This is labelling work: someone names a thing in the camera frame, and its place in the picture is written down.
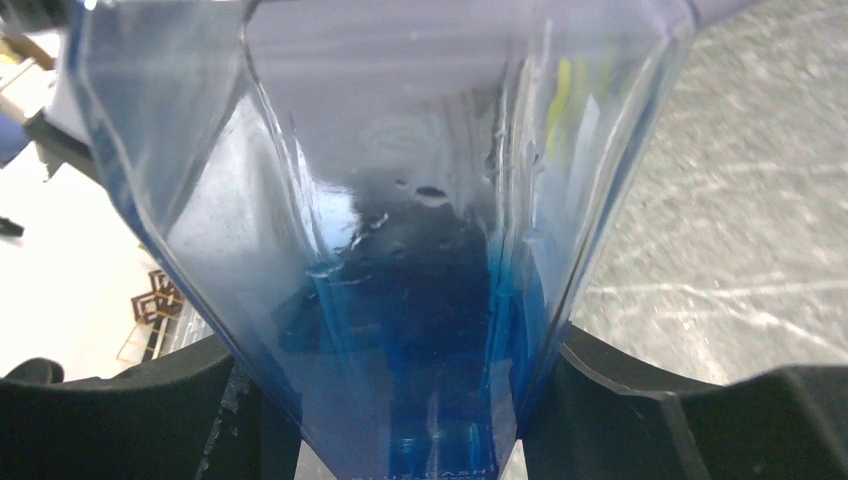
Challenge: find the tall blue square bottle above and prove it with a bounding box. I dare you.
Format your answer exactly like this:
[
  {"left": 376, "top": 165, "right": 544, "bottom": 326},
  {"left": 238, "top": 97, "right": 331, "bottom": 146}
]
[{"left": 69, "top": 1, "right": 698, "bottom": 479}]

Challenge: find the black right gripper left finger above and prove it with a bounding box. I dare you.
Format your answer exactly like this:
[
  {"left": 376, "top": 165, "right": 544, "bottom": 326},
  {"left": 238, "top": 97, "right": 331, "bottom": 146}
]
[{"left": 1, "top": 337, "right": 301, "bottom": 479}]

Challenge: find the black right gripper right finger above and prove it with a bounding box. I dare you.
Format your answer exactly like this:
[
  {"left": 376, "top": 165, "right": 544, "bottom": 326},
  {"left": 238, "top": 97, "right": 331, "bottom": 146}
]
[{"left": 523, "top": 328, "right": 847, "bottom": 479}]

